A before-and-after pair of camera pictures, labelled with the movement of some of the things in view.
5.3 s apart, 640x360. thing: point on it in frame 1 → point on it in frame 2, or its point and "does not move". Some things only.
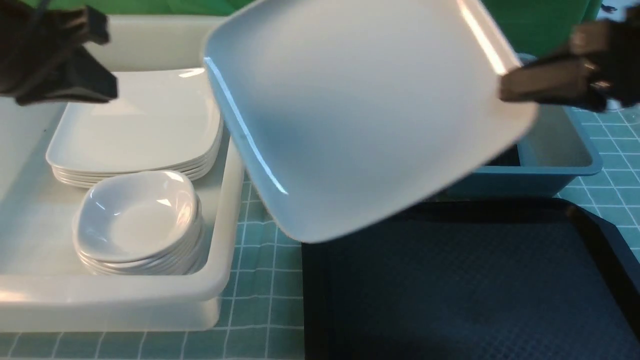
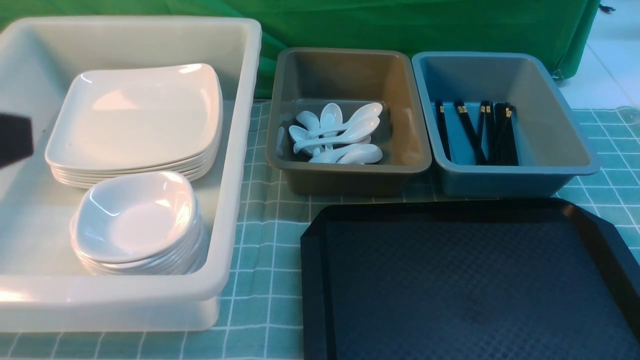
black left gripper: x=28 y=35 → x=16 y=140
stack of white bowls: x=149 y=223 does not move
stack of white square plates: x=164 y=120 does not move
